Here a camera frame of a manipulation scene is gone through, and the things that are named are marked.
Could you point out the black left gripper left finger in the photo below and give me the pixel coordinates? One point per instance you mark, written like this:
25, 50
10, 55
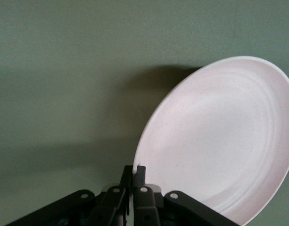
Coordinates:
113, 200

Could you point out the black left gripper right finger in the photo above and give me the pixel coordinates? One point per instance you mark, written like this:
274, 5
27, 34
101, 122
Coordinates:
144, 202

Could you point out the pale pink plate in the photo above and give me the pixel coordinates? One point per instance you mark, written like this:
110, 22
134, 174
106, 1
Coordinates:
217, 141

